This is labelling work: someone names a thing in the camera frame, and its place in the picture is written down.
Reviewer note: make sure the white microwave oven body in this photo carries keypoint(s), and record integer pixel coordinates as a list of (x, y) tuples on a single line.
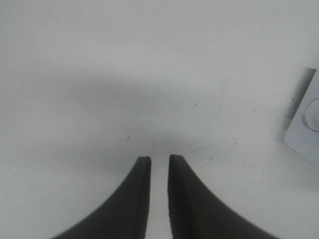
[(299, 136)]

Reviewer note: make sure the round door release button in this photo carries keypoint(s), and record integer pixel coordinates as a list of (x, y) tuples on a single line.
[(312, 115)]

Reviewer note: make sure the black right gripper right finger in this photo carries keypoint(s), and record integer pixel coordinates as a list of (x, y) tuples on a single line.
[(196, 213)]

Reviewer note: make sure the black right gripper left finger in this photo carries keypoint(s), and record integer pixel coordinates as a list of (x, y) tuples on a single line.
[(124, 215)]

